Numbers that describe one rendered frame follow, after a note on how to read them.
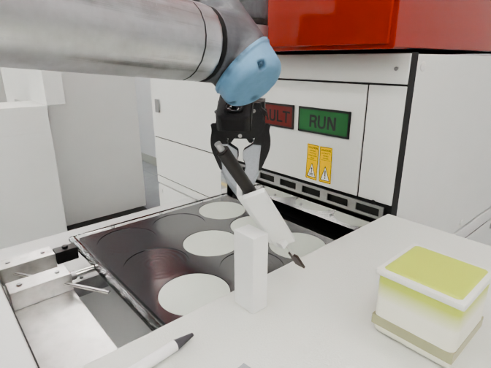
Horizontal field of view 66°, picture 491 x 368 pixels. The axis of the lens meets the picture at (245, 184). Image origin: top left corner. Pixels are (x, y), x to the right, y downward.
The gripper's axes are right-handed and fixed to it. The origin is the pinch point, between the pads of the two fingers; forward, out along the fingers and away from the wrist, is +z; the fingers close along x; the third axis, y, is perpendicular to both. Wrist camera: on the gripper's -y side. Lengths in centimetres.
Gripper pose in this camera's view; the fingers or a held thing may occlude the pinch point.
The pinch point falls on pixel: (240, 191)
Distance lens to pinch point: 59.2
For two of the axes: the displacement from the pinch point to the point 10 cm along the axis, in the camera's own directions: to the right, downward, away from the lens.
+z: 0.0, 9.5, 3.1
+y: 0.7, -3.1, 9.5
